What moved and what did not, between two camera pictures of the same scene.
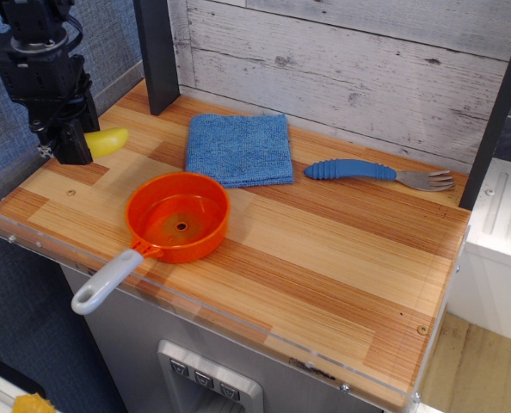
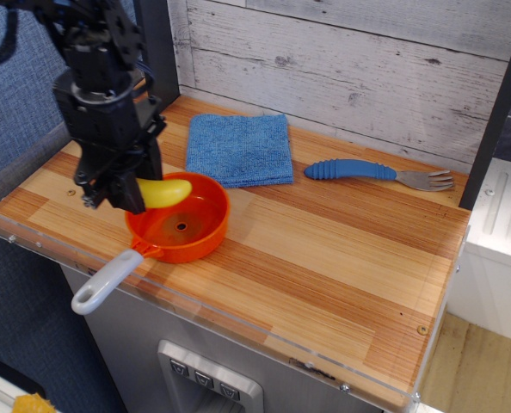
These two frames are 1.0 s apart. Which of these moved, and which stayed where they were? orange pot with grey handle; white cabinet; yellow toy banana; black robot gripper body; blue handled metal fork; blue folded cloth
Moved: yellow toy banana; black robot gripper body
Stayed: blue folded cloth; orange pot with grey handle; white cabinet; blue handled metal fork
